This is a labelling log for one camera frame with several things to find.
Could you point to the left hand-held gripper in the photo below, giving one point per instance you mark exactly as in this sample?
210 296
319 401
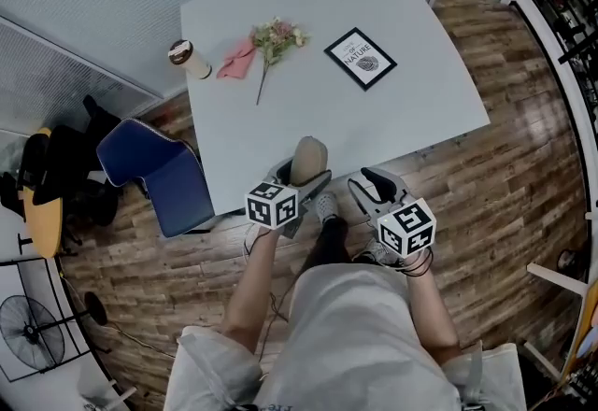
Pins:
271 208

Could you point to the white left shoe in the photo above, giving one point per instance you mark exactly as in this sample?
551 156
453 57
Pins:
327 206

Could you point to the person's dark trousers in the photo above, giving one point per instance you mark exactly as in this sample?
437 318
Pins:
331 245

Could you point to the artificial flower bouquet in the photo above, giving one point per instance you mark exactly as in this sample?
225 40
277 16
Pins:
275 38

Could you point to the pink cloth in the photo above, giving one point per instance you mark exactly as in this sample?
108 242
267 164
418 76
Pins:
236 63

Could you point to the white wooden beam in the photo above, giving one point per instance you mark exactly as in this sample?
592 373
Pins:
556 277

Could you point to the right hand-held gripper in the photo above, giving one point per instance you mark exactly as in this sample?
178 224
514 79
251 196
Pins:
406 227

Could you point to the person's left forearm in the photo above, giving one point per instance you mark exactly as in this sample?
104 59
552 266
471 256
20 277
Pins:
247 287

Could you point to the blue plastic chair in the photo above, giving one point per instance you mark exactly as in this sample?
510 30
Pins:
173 185

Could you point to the black mesh office chair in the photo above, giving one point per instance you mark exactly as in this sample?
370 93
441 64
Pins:
10 194
75 166
103 117

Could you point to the person's white shirt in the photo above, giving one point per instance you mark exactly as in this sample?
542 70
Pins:
355 344

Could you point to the black metal railing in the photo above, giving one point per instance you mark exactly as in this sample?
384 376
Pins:
574 55

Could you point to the black picture frame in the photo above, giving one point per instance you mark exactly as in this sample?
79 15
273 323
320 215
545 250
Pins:
360 59

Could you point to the cream tumbler with brown lid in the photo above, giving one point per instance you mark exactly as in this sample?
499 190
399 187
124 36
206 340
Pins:
196 63

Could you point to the yellow round table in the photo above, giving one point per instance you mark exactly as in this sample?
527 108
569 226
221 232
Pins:
44 222

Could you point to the person's right forearm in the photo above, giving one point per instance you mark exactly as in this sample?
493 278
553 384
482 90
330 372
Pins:
430 311

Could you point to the yellow painted board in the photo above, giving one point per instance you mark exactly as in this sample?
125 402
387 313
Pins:
589 316

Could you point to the black wrist bands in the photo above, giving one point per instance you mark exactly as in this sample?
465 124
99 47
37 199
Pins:
420 271

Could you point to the white right shoe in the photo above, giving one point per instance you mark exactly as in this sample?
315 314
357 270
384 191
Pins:
378 252

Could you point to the black standing fan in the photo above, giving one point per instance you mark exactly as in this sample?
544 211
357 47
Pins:
30 330

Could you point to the white shoe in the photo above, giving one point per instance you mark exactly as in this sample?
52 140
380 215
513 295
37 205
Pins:
378 252
327 206

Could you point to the beige cylindrical object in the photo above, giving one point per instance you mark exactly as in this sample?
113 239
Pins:
308 159

